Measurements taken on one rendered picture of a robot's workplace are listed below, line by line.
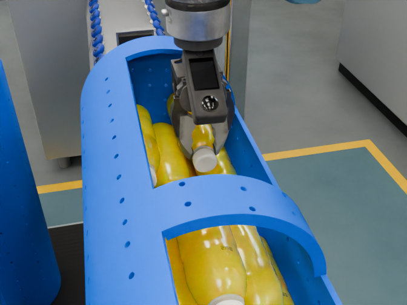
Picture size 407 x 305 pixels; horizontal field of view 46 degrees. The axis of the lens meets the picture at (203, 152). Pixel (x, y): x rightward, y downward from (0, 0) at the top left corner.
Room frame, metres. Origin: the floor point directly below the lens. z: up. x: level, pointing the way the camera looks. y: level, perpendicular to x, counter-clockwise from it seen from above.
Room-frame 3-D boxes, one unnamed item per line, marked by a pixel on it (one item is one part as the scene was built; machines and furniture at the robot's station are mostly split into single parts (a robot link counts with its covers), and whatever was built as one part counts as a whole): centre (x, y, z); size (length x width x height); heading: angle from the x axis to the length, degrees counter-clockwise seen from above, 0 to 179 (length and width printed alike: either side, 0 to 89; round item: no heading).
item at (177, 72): (0.66, 0.01, 1.24); 0.09 x 0.08 x 0.12; 13
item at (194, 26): (0.65, 0.01, 1.32); 0.10 x 0.09 x 0.05; 103
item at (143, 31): (1.20, 0.18, 1.00); 0.10 x 0.04 x 0.15; 103
